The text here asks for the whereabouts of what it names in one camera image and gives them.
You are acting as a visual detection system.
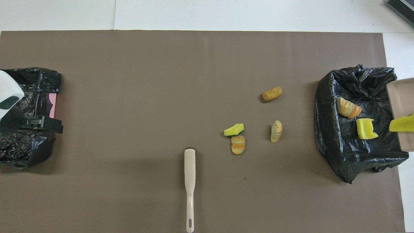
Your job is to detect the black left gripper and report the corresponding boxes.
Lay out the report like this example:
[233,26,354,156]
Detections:
[0,112,64,136]

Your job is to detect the beige hand brush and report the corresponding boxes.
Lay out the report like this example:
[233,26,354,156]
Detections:
[184,149,196,233]

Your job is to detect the green and yellow sponge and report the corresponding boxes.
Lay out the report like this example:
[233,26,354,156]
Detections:
[224,123,245,138]

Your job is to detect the orange striped croissant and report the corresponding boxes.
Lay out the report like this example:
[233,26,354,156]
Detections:
[231,136,246,155]

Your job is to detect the brown textured bread roll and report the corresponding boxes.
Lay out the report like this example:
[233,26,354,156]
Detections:
[262,86,283,103]

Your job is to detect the small pale beige bread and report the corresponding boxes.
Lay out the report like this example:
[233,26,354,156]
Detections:
[271,120,283,143]

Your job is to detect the large beige croissant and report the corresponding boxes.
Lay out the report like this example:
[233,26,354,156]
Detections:
[336,97,362,119]

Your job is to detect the notched yellow sponge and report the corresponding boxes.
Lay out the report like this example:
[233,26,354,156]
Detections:
[356,118,379,140]

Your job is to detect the beige plastic dustpan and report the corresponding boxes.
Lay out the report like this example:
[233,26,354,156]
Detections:
[386,78,414,152]

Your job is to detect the pink bin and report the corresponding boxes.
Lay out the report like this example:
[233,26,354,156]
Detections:
[49,93,58,118]

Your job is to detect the crumpled black trash bag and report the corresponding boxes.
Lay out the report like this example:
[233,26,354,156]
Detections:
[0,67,62,170]

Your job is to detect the open black bag-lined bin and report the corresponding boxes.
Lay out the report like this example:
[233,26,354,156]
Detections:
[314,64,409,184]

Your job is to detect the brown table mat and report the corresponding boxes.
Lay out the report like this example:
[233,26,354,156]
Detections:
[0,30,406,233]

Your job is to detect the dark ribbed device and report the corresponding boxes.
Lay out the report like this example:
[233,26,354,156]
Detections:
[387,0,414,28]

